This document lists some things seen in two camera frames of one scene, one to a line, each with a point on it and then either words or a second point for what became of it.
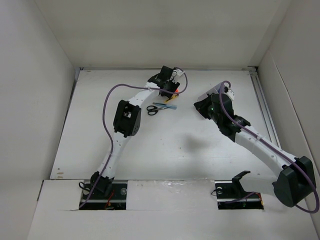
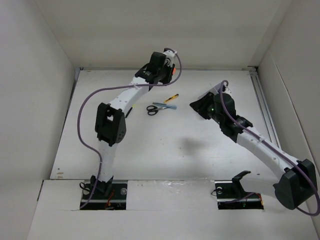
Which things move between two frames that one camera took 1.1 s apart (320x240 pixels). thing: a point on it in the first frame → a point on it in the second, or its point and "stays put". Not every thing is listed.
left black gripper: x=174 y=85 → x=170 y=70
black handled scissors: x=153 y=110 stays put
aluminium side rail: x=264 y=105 stays put
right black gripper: x=202 y=105 stays put
